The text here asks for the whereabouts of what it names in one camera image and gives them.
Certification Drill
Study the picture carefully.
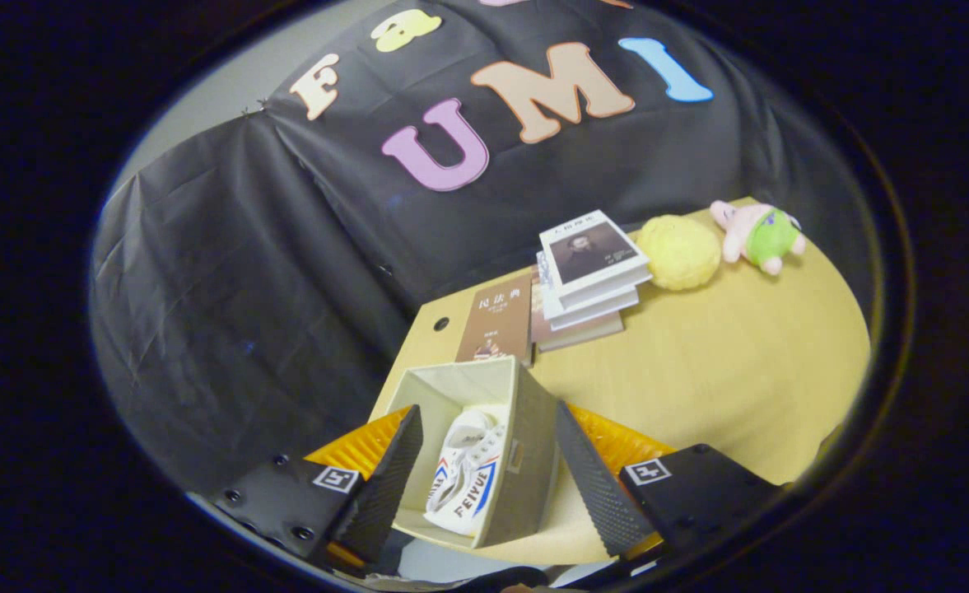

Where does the grey fabric storage box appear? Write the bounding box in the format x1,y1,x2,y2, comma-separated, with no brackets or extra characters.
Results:
369,356,563,550

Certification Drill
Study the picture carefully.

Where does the white canvas shoe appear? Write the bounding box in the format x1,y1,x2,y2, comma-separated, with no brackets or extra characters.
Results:
425,408,508,538

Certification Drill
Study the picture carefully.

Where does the thick brown book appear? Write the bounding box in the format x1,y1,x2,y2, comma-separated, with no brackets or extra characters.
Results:
531,276,625,353

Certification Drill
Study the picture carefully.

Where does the pink and green plush toy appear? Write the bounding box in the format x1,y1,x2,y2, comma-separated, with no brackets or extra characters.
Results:
709,199,808,277

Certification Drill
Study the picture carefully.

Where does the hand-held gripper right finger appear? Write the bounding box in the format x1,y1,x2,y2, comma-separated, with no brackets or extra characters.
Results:
554,401,781,569

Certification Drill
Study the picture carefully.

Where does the brown book with emblem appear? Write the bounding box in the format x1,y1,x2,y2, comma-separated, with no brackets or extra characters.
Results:
455,276,534,367

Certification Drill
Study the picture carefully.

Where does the yellow plush toy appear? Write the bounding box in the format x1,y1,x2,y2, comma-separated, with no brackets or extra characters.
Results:
635,214,722,292

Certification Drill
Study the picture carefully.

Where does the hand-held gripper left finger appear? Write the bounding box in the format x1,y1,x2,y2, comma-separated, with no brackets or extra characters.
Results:
208,404,425,577

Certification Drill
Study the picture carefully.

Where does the white portrait cover book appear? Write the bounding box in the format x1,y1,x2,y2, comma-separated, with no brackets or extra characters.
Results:
539,210,652,310

